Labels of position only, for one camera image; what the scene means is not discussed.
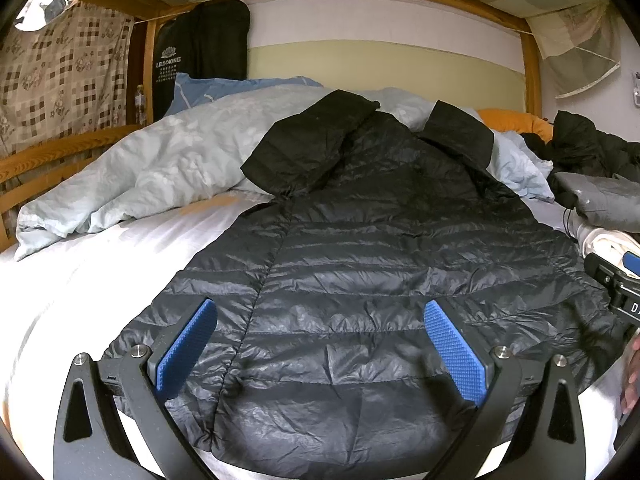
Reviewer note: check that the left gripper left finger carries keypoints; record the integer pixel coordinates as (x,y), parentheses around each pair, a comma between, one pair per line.
(90,441)

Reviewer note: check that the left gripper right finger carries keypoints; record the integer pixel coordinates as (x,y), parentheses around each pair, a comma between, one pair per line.
(548,442)

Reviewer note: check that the black puffer down jacket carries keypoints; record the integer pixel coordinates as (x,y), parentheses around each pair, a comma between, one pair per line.
(320,366)

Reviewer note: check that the black clothes pile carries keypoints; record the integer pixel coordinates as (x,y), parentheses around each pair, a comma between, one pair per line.
(577,146)

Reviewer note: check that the person's right hand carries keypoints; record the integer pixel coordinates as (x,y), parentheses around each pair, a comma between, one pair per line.
(630,393)

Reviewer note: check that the grey folded garment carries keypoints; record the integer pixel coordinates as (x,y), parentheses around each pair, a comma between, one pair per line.
(611,203)

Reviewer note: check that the orange pillow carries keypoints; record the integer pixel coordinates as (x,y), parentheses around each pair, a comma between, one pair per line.
(519,122)

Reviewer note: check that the light grey blue duvet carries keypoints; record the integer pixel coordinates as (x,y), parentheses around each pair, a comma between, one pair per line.
(190,156)

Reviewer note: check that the blue pillow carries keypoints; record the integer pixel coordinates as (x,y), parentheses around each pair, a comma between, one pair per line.
(190,92)

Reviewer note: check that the black hanging garment bag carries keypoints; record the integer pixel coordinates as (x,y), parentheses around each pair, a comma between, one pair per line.
(210,41)

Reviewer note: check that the wooden bed frame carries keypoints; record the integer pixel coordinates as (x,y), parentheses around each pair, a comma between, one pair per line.
(155,13)

